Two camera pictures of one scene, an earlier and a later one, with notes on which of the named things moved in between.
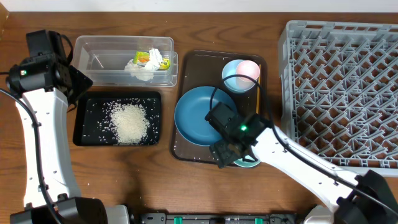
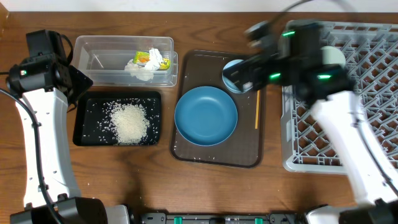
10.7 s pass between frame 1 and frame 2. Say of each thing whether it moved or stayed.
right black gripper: moved
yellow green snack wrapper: stayed
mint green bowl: moved
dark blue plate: stayed
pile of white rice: stayed
